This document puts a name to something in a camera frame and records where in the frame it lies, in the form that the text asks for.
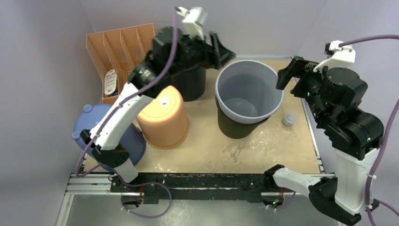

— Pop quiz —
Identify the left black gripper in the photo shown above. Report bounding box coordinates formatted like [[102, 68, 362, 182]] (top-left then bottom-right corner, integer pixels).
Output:
[[168, 30, 235, 77]]

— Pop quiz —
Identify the dark navy cylindrical bin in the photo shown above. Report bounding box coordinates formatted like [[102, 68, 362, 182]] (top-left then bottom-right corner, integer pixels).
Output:
[[169, 26, 208, 102]]

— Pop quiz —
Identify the grey plastic bucket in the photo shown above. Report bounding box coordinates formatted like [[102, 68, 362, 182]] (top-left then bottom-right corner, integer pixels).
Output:
[[215, 60, 284, 124]]

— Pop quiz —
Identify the black ribbed bin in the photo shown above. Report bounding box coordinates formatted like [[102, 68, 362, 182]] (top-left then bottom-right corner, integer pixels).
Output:
[[215, 97, 269, 139]]

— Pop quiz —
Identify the orange plastic bucket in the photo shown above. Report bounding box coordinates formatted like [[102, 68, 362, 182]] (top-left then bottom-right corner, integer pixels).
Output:
[[136, 86, 189, 149]]

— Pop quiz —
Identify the large blue plastic bucket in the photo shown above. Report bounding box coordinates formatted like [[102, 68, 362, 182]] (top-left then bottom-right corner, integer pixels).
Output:
[[72, 104, 147, 172]]

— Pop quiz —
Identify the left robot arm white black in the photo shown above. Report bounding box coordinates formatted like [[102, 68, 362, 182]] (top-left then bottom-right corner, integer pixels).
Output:
[[80, 27, 236, 193]]

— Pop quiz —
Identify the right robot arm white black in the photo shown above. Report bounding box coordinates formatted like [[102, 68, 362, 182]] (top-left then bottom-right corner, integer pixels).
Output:
[[264, 56, 384, 226]]

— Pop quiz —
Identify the small clear plastic cup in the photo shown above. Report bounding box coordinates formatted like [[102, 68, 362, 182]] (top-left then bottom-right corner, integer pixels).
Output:
[[281, 113, 297, 127]]

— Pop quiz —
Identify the orange plastic file organizer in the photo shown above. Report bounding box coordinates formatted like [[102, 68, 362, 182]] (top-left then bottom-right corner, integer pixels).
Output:
[[86, 24, 155, 104]]

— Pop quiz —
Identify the white oval package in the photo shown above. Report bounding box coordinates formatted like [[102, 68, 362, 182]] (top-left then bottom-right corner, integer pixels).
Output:
[[104, 69, 118, 97]]

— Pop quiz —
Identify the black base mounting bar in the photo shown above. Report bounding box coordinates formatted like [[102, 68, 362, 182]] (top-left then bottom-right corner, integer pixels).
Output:
[[110, 172, 292, 204]]

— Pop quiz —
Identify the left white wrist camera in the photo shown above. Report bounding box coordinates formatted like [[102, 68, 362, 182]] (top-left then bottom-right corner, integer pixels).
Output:
[[176, 7, 207, 40]]

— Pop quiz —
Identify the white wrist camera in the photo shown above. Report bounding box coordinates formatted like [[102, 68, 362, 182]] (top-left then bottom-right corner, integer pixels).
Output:
[[176, 7, 207, 40], [313, 40, 356, 72]]

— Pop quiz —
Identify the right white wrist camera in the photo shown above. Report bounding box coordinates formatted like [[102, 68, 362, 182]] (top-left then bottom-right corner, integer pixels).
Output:
[[313, 40, 356, 72]]

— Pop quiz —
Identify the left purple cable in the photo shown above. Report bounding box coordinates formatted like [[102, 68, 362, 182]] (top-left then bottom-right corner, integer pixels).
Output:
[[74, 6, 180, 218]]

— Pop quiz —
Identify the aluminium frame rail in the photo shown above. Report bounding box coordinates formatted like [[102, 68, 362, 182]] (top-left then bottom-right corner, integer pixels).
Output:
[[64, 173, 335, 197]]

